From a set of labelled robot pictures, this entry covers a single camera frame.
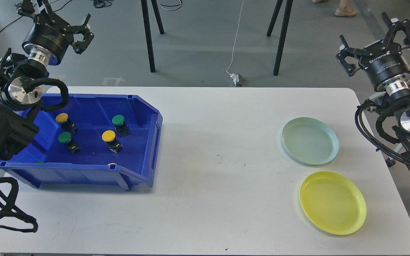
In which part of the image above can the person's foot in shoe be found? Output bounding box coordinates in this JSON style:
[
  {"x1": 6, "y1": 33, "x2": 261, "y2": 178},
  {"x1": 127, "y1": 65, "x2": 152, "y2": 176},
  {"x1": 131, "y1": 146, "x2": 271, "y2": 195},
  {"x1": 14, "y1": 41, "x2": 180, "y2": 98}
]
[{"x1": 335, "y1": 7, "x2": 359, "y2": 17}]

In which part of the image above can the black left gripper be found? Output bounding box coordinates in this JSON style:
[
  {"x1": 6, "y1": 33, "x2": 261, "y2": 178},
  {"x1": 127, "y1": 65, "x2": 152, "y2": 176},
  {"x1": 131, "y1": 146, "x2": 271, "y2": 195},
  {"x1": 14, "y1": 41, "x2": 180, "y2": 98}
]
[{"x1": 22, "y1": 0, "x2": 94, "y2": 65}]

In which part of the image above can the black tripod leg left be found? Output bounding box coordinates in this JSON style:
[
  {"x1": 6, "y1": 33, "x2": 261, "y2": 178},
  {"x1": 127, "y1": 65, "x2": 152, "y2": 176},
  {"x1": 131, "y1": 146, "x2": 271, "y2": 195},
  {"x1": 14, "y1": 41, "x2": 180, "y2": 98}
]
[{"x1": 141, "y1": 0, "x2": 165, "y2": 73}]

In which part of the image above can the yellow push button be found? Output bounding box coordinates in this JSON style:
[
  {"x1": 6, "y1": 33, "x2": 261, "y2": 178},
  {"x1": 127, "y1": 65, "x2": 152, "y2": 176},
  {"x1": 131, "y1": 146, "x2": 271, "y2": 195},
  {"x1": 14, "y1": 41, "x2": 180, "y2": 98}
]
[
  {"x1": 101, "y1": 130, "x2": 123, "y2": 154},
  {"x1": 55, "y1": 112, "x2": 78, "y2": 133}
]

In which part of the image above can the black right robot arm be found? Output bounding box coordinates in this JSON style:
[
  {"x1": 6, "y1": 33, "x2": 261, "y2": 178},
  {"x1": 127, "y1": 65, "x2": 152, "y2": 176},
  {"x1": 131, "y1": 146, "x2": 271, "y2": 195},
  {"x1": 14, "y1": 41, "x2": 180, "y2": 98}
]
[{"x1": 336, "y1": 12, "x2": 410, "y2": 172}]

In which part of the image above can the black tripod leg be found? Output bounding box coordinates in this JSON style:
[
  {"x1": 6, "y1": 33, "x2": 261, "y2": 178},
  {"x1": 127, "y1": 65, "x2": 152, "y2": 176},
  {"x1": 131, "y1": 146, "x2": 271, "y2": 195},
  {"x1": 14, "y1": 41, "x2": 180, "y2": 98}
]
[
  {"x1": 266, "y1": 0, "x2": 293, "y2": 76},
  {"x1": 141, "y1": 0, "x2": 165, "y2": 73}
]

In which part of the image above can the grey power adapter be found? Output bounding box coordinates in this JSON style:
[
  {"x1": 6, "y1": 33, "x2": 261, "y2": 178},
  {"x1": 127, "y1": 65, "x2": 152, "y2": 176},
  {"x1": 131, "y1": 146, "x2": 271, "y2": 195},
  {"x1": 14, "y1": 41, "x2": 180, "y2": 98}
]
[{"x1": 230, "y1": 73, "x2": 245, "y2": 87}]

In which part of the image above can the yellow plate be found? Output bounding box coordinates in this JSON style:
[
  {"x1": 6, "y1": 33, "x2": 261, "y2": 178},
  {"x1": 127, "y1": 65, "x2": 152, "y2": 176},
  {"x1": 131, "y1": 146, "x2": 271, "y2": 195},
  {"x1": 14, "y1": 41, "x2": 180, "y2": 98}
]
[{"x1": 299, "y1": 171, "x2": 367, "y2": 235}]

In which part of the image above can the light green plate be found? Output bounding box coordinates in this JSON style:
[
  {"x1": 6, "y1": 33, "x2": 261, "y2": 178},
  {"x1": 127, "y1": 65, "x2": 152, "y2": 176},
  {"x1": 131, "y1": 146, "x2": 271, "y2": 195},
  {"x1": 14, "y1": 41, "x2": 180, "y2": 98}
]
[{"x1": 280, "y1": 117, "x2": 340, "y2": 166}]

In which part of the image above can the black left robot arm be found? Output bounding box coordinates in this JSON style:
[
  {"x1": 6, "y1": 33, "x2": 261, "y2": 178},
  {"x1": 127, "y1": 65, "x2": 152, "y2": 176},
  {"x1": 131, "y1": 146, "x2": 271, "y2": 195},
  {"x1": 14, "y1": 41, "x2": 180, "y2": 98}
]
[{"x1": 0, "y1": 0, "x2": 94, "y2": 232}]

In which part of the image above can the green push button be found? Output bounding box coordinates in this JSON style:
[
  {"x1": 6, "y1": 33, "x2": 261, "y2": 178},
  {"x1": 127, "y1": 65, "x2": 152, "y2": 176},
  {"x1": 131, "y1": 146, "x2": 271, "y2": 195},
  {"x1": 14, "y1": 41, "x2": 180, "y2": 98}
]
[
  {"x1": 57, "y1": 132, "x2": 81, "y2": 154},
  {"x1": 112, "y1": 114, "x2": 131, "y2": 137}
]

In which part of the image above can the blue plastic bin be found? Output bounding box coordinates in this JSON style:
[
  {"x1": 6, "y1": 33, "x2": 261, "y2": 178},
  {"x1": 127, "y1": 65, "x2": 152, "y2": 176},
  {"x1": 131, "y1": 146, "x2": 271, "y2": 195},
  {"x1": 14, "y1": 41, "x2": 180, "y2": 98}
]
[{"x1": 0, "y1": 94, "x2": 163, "y2": 191}]

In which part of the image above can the black tripod leg right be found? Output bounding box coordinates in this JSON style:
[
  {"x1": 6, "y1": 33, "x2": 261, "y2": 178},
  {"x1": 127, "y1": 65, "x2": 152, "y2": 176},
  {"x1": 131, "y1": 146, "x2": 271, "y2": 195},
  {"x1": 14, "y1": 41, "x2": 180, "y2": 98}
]
[{"x1": 266, "y1": 0, "x2": 293, "y2": 76}]

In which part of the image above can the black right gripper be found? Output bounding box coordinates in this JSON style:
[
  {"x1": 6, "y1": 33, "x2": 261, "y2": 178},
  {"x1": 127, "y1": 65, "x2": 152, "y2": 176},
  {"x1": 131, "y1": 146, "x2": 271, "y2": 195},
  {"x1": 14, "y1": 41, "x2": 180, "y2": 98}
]
[{"x1": 336, "y1": 12, "x2": 410, "y2": 92}]

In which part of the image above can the white cable on floor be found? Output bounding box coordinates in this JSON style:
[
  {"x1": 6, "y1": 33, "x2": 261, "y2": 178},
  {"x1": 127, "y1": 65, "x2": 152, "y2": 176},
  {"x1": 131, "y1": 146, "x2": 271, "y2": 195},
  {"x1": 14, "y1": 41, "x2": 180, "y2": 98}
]
[{"x1": 225, "y1": 0, "x2": 245, "y2": 76}]

